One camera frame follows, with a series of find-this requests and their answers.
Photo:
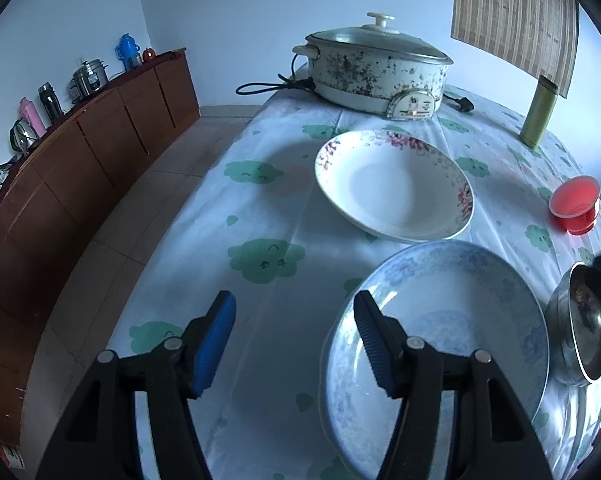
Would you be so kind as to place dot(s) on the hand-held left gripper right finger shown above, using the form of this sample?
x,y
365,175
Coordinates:
x,y
375,345

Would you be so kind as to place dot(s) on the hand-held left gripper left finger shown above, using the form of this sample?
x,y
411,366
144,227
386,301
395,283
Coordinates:
x,y
215,345

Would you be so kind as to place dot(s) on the large stainless steel bowl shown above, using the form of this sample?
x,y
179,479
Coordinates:
x,y
562,330

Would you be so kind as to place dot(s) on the red plastic cup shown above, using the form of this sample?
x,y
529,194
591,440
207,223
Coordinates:
x,y
575,200

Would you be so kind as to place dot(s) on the blue patterned plate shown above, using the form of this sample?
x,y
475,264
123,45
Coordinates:
x,y
455,300

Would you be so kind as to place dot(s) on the white floral plate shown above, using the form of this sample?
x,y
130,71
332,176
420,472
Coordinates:
x,y
390,185

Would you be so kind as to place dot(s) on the green thermos bottle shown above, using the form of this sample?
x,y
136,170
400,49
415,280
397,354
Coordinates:
x,y
537,115

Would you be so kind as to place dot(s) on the brown wooden sideboard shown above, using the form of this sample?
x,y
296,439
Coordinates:
x,y
80,170

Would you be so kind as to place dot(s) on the red white cardboard box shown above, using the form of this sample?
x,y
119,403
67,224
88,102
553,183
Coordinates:
x,y
8,452

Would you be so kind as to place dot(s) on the speckled white electric pot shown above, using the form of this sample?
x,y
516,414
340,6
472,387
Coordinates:
x,y
360,77

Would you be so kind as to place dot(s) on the bamboo window blind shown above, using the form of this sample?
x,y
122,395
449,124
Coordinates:
x,y
515,15

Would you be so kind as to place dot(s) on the silver electric kettle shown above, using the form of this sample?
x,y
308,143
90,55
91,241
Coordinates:
x,y
23,135

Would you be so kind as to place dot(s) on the pink thermos flask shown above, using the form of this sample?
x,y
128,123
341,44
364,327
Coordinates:
x,y
33,117

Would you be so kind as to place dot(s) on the stainless steel cooker pot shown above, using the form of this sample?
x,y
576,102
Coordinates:
x,y
88,82

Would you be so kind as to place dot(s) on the black thermos flask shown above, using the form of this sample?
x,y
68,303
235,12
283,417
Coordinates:
x,y
50,102

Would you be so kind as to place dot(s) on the small red ornament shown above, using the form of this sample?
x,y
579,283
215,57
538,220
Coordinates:
x,y
149,54

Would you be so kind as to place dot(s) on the glass pot lid white knob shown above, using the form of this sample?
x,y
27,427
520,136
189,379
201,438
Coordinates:
x,y
380,40

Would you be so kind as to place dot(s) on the blue thermos jug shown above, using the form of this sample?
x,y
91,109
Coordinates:
x,y
127,52

